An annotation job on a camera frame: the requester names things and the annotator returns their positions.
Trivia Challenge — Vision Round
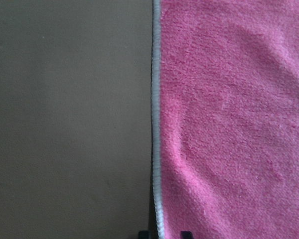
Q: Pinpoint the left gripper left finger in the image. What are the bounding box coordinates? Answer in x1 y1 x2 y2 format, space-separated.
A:
137 231 151 239

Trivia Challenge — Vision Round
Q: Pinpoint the pink towel with grey edge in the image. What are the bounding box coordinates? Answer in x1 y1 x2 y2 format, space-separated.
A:
151 0 299 239

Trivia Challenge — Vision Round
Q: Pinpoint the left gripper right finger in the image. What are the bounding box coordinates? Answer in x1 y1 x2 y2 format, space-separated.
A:
180 231 193 239

